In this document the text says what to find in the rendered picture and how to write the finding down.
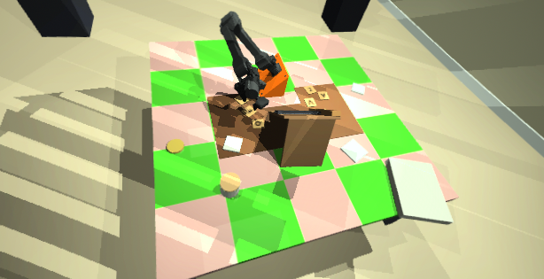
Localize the yellow flat disc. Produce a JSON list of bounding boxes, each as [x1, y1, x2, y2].
[[167, 139, 184, 153]]

